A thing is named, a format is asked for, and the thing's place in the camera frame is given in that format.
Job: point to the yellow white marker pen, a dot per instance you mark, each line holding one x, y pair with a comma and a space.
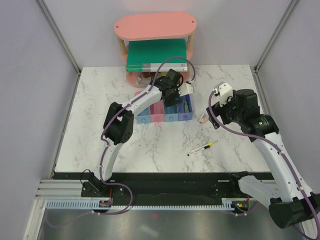
200, 149

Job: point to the pink oval shelf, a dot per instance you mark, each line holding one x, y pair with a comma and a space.
155, 26

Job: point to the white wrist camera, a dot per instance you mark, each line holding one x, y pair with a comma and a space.
225, 93
186, 89

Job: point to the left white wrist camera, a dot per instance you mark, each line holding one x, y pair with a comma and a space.
186, 89

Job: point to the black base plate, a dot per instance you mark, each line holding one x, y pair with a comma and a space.
170, 188

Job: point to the white cable duct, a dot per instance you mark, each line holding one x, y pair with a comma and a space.
100, 205

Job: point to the four-compartment pastel organizer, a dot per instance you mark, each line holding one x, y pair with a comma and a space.
158, 112

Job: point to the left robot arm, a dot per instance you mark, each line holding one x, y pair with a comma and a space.
119, 122

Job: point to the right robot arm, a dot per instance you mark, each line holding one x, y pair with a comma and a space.
293, 201

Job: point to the spiral notebook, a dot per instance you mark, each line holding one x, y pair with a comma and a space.
144, 78

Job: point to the green correction pen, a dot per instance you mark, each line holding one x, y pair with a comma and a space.
186, 107

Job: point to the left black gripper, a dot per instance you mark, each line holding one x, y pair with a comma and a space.
169, 102

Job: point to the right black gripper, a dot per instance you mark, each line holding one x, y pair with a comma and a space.
220, 110

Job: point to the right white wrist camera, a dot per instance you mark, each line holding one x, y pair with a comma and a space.
225, 93

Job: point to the green book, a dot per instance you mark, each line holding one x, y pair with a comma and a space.
148, 55

